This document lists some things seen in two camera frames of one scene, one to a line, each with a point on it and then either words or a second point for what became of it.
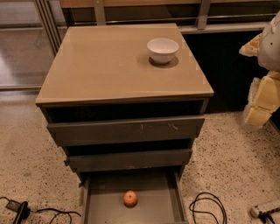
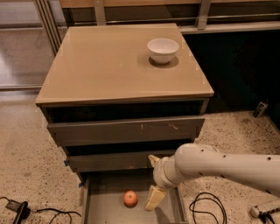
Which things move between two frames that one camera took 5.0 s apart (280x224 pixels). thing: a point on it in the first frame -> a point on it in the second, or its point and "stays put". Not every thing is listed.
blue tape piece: [66, 163] stays put
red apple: [129, 199] stays put
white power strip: [255, 212] stays put
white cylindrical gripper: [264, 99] -> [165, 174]
